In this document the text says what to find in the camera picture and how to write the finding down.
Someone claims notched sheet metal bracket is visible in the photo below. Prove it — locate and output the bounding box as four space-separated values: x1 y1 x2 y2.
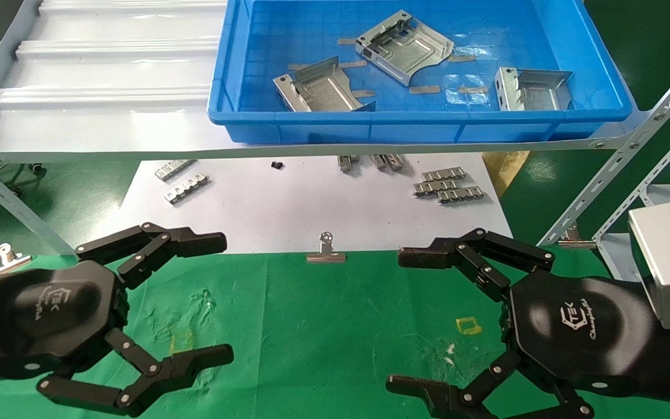
355 10 455 87

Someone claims white corrugated plastic sheet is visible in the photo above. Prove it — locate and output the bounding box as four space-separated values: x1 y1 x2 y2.
0 0 638 155

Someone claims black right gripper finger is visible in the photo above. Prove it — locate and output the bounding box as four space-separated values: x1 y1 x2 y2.
386 348 596 419
398 228 557 301

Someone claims small boxy sheet metal bracket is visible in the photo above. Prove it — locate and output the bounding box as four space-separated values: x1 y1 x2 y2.
495 66 574 111

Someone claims green cloth mat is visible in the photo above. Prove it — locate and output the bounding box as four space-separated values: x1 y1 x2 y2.
0 247 670 419

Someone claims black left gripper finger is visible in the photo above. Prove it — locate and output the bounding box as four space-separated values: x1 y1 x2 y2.
74 222 228 290
37 328 235 418

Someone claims brown cardboard piece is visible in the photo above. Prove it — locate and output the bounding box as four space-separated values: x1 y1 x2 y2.
482 151 530 198

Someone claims perforated grey diagonal strut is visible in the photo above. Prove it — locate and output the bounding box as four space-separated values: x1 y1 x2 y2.
0 150 77 257
537 47 670 246
593 111 670 242

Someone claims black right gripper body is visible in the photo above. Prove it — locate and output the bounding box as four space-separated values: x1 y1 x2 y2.
508 272 670 409

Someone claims silver binder clip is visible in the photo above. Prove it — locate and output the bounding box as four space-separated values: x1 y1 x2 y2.
306 231 347 264
0 243 32 277
558 224 597 250

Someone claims clear plastic film patch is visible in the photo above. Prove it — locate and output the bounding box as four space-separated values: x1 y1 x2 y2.
444 74 490 105

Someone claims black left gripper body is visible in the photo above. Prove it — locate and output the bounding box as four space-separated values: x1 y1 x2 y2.
0 260 130 388

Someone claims white paper sheet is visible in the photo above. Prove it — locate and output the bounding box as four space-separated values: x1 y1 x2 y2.
115 152 515 255

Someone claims blue plastic bin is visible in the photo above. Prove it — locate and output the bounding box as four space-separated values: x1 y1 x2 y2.
207 0 634 144

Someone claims sheet metal bracket tall flange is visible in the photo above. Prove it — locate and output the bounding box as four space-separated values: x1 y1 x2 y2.
272 56 376 113

